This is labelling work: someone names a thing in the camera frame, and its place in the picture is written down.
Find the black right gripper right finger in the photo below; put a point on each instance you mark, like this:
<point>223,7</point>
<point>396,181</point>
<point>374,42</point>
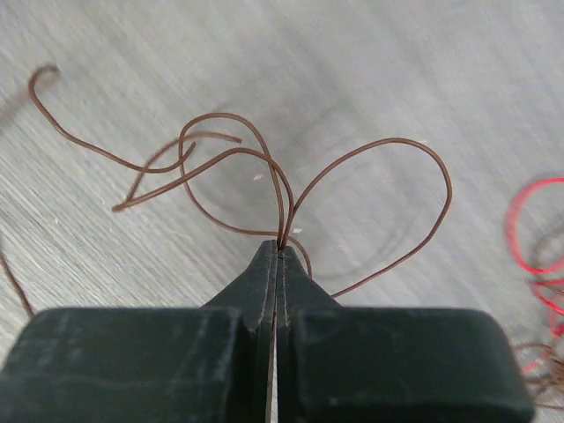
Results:
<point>355,364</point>

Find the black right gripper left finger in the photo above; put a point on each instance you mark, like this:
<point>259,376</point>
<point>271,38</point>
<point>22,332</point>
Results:
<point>205,364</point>

